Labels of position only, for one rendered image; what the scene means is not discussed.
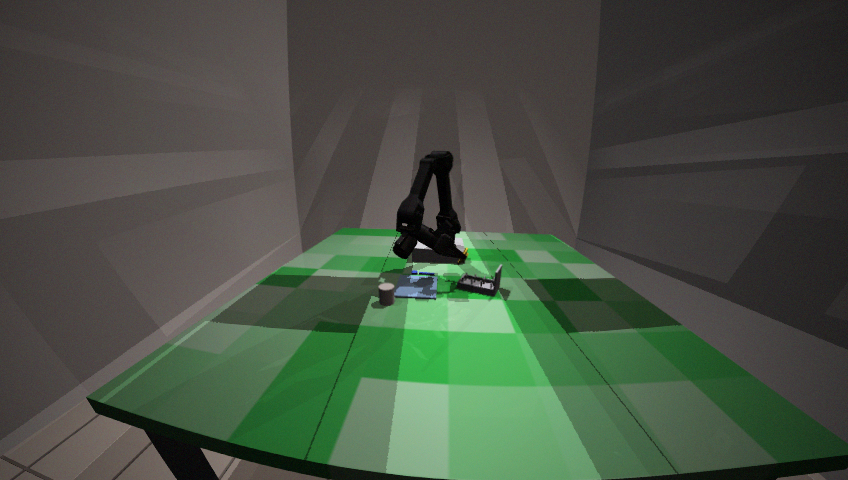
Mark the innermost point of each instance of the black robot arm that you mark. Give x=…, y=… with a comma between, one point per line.
x=411, y=209

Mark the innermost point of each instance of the dark grey cylinder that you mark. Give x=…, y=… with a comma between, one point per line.
x=386, y=294

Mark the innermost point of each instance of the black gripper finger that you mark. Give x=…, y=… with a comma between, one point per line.
x=452, y=251

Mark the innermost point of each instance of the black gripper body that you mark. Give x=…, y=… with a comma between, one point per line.
x=438, y=245

